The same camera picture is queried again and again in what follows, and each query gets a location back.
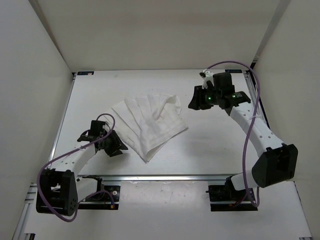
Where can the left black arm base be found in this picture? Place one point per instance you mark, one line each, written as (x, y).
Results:
(108, 197)

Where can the white foam front board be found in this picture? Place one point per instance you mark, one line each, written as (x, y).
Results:
(179, 211)

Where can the blue corner sticker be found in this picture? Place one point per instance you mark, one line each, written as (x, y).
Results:
(85, 73)
(234, 71)

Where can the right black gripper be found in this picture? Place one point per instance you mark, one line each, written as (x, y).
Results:
(196, 103)

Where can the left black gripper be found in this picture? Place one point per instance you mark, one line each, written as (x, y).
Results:
(117, 144)

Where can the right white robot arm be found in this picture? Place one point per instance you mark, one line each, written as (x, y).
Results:
(276, 160)

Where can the right blue corner sticker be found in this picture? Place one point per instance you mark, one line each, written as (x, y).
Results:
(234, 71)

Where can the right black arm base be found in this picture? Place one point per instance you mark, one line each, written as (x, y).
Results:
(224, 198)

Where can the aluminium table edge rail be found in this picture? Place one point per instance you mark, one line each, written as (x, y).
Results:
(164, 178)

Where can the white pleated skirt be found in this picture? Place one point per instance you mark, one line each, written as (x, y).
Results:
(147, 123)

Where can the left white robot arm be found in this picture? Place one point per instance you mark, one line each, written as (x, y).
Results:
(61, 189)

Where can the left blue corner sticker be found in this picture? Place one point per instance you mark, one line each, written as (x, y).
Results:
(85, 73)

